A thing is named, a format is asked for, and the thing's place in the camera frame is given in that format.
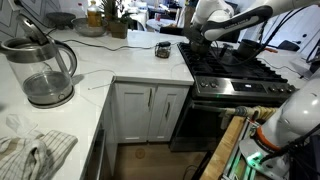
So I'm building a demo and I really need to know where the black griddle plate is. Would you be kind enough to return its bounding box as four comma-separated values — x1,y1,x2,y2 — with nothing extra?
213,54,258,81

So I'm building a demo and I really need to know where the small glass jar black lid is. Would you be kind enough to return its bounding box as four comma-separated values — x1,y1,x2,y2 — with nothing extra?
154,40,172,60

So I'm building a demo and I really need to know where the stainless steel gas range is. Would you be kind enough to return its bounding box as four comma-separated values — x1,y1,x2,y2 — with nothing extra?
169,41,298,153

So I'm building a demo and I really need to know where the checked kitchen towel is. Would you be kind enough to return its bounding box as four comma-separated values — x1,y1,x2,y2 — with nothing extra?
0,129,79,180

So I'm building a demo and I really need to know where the black cast iron grate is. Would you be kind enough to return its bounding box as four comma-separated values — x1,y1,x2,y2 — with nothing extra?
243,54,289,84
178,41,224,78

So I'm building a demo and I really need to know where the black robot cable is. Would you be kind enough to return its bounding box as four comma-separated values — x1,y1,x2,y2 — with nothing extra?
211,4,309,68

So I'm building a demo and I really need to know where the large gray pot orange handle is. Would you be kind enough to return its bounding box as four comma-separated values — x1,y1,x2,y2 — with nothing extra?
235,38,279,60

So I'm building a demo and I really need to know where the potted green plant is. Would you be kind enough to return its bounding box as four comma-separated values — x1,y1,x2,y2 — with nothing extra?
99,0,134,40

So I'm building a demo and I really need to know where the black power cord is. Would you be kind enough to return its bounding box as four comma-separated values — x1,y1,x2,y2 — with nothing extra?
46,28,181,52

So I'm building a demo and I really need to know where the wooden board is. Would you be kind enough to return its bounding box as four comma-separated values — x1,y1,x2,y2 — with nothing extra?
199,115,247,180

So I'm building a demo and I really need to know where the black office chair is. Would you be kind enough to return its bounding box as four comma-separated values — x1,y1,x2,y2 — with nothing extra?
277,39,301,53

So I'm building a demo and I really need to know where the white cabinet door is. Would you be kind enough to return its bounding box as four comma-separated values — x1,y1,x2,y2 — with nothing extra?
114,83,156,143
148,85,190,143

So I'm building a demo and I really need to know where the black chair back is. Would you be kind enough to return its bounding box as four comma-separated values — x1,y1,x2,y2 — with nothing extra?
159,25,185,36

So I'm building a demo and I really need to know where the amber oil bottle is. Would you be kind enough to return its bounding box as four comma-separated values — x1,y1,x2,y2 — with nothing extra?
86,0,103,28

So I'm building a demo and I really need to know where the black oven door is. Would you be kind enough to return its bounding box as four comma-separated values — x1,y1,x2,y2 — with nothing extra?
169,99,236,153

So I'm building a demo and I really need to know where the kettle power base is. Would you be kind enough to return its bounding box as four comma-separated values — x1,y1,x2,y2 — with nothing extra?
27,84,76,110

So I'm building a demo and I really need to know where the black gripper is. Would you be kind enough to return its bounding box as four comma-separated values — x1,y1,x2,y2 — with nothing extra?
183,23,214,54

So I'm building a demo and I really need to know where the yellow striped hanging towel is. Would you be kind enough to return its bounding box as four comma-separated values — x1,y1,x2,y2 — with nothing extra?
220,105,278,130

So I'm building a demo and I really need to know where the metal cabinet handle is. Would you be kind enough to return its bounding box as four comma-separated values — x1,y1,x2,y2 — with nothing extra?
147,88,154,113
165,101,172,121

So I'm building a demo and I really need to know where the metal robot mount frame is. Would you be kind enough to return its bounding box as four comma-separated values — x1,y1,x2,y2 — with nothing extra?
221,116,291,180

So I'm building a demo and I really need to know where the round white table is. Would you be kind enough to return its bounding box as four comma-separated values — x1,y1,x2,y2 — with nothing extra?
145,18,178,33

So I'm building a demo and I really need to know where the small gray pot orange handle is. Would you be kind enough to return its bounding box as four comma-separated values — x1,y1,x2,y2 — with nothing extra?
189,39,213,58

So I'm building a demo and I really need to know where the stainless steel dishwasher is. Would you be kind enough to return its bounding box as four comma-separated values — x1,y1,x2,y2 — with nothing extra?
83,124,108,180

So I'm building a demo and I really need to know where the white kettle cord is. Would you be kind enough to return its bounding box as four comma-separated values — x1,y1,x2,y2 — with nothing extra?
74,68,118,91

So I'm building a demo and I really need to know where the dark footed bowl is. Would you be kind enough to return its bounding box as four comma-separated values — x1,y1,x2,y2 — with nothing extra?
45,11,77,31

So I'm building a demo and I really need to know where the glass electric kettle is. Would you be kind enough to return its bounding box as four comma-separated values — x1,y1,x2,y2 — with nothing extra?
0,13,78,101

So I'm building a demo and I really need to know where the silver oven door handle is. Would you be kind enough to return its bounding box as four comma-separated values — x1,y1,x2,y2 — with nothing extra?
191,102,241,114

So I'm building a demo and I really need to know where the small white bottle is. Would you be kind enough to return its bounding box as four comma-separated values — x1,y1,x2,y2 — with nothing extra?
70,2,88,20

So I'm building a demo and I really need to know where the black base cable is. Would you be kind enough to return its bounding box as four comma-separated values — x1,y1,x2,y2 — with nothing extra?
259,123,320,165

